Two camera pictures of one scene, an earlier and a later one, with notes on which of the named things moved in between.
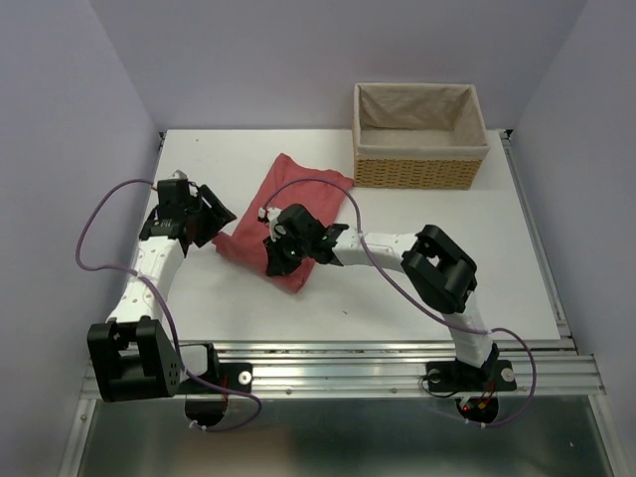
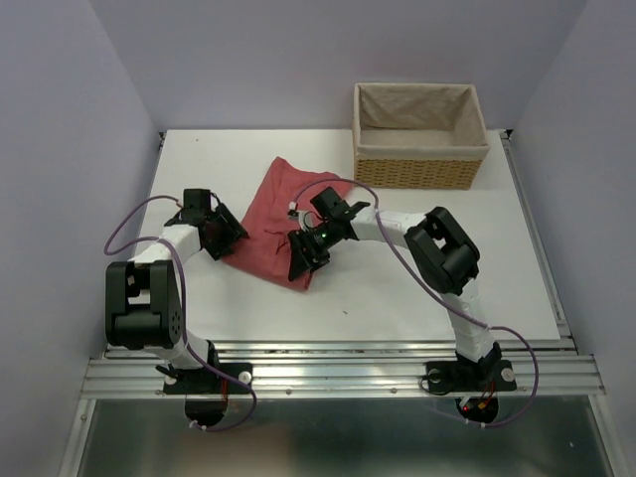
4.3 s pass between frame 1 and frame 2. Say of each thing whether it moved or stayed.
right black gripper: moved
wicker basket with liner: stayed
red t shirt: stayed
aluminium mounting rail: stayed
